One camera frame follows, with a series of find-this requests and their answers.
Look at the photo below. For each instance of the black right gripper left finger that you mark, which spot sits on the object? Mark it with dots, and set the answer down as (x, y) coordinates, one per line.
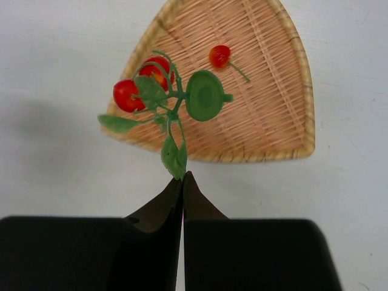
(136, 252)

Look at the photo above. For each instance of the single fake tomato with stem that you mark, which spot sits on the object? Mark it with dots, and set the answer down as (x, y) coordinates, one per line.
(219, 58)

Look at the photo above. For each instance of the woven bamboo fruit basket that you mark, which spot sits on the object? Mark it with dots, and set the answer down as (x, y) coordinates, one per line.
(271, 117)

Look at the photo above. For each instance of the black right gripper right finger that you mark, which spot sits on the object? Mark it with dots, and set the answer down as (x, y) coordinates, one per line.
(251, 254)

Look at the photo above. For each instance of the fake tomato sprig with leaves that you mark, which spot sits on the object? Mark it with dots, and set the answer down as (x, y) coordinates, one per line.
(156, 88)

